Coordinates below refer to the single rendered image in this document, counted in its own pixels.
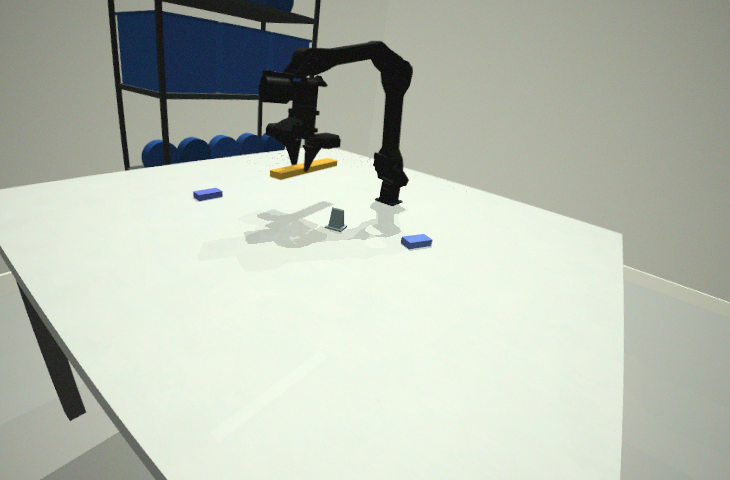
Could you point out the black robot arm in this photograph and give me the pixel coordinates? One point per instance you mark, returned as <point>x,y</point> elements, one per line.
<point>396,75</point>

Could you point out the yellow bar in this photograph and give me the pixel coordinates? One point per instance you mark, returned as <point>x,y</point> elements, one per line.
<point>291,171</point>

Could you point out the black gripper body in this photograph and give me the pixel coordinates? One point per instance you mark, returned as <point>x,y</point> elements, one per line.
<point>320,140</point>

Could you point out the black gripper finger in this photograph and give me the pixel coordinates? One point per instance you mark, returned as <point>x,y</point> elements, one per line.
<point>293,150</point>
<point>310,154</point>

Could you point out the blue rectangular block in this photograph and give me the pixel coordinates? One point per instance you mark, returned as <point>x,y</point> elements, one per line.
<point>416,241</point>
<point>207,194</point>

